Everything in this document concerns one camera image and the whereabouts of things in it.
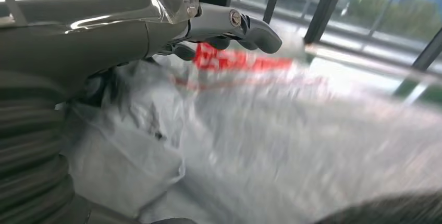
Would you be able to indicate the white plastic courier bag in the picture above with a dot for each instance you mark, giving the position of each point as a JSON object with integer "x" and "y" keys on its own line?
{"x": 241, "y": 129}

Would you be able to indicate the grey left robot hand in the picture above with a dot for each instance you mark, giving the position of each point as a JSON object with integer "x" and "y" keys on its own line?
{"x": 86, "y": 25}

